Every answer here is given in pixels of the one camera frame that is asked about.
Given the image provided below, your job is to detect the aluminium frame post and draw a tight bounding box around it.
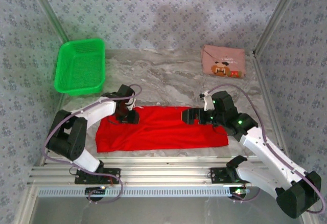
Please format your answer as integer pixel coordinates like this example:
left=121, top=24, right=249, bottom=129
left=25, top=0, right=68, bottom=43
left=252, top=0, right=305, bottom=53

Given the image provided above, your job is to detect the floral patterned backdrop cloth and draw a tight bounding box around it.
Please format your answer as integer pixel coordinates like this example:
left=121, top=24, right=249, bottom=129
left=0, top=0, right=327, bottom=224

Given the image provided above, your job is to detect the green plastic basket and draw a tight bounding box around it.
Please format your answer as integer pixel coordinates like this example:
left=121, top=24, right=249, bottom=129
left=54, top=38, right=106, bottom=97

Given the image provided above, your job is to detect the red t-shirt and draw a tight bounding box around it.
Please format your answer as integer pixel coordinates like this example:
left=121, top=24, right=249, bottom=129
left=96, top=105, right=229, bottom=153

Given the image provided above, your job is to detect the folded pink printed t-shirt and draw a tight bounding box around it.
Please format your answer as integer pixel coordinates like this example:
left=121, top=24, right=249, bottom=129
left=201, top=44, right=246, bottom=79

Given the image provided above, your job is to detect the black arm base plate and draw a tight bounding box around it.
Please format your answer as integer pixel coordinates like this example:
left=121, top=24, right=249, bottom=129
left=74, top=168, right=121, bottom=184
left=209, top=167, right=240, bottom=184

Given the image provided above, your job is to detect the small circuit board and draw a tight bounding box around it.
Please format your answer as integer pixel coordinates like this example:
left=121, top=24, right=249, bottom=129
left=229, top=187, right=250, bottom=200
left=85, top=187, right=107, bottom=200

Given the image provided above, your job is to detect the short purple looped cable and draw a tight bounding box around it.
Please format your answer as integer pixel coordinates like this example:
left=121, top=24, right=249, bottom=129
left=231, top=188, right=261, bottom=205
left=86, top=169, right=124, bottom=206

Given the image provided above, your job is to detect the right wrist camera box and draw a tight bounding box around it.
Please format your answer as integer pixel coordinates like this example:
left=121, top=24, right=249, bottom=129
left=199, top=92, right=213, bottom=111

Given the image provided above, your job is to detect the grey slotted cable duct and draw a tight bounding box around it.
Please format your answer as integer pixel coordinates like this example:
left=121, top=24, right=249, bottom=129
left=37, top=186, right=252, bottom=198

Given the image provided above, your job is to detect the aluminium rail frame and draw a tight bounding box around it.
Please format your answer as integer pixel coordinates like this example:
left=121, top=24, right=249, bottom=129
left=27, top=156, right=306, bottom=187

